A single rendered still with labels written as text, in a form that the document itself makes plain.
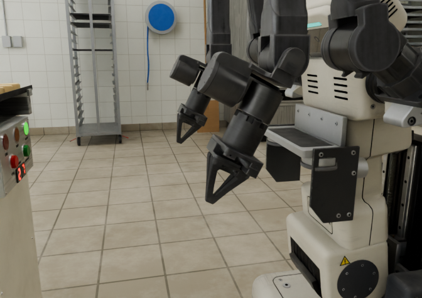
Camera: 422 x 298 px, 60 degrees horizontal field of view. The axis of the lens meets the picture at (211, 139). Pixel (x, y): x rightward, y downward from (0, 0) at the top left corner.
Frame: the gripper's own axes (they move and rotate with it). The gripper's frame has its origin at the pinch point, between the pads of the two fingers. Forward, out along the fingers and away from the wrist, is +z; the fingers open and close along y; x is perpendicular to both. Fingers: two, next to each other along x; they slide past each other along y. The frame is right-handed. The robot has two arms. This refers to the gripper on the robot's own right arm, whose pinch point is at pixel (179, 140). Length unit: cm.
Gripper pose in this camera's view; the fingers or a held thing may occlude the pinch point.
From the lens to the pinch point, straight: 101.2
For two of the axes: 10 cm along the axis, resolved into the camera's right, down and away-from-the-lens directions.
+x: 8.8, 3.9, 2.7
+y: 2.0, 2.3, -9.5
